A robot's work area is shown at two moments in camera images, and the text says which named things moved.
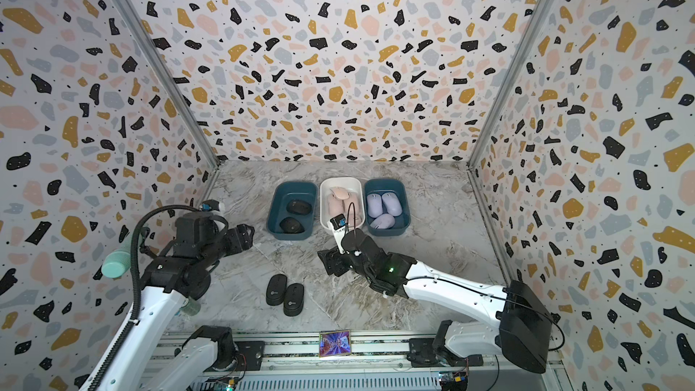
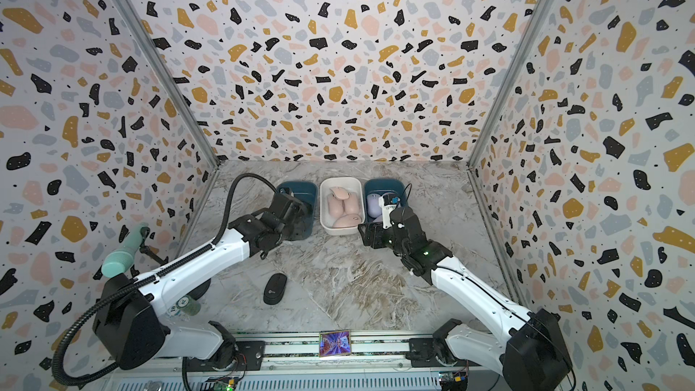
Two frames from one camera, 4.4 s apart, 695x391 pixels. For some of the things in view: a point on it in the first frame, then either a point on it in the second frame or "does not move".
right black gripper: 335,259 -> 376,228
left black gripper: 242,236 -> 302,222
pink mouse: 336,206 does not move
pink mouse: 352,209 does not move
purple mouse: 375,206 does not move
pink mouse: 340,193 does not move
